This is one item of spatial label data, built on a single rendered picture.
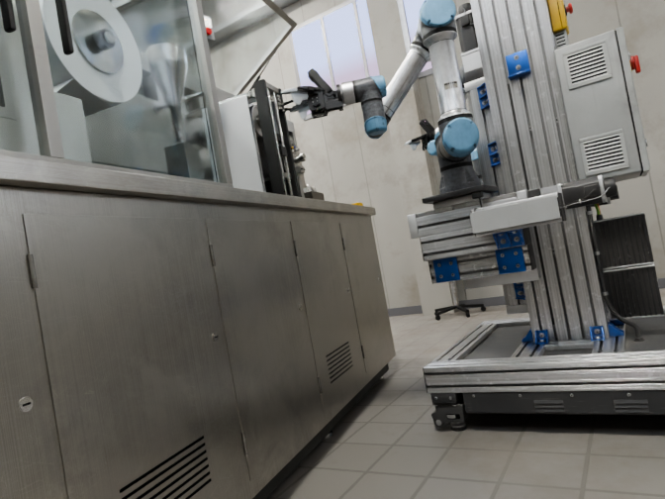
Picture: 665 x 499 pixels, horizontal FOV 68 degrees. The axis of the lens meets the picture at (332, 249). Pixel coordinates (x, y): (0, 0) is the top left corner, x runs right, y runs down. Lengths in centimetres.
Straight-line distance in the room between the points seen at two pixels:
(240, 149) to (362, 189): 304
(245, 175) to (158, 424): 135
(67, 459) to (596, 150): 168
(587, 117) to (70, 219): 157
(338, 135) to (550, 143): 363
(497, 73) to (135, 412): 163
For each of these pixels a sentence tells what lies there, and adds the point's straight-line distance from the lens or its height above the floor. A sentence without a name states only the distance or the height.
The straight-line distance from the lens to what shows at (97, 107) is 120.
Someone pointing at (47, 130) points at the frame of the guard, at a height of 98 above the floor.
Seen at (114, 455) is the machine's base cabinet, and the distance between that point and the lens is 102.
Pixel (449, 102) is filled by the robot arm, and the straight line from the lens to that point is 174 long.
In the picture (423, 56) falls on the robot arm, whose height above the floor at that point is 132.
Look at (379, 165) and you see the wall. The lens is 508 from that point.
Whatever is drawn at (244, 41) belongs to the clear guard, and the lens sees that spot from 272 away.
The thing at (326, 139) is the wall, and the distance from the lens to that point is 541.
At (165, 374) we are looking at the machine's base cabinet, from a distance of 111.
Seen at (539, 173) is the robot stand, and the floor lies 83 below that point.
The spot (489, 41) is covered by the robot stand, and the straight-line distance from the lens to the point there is 206.
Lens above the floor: 65
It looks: 1 degrees up
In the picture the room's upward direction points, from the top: 10 degrees counter-clockwise
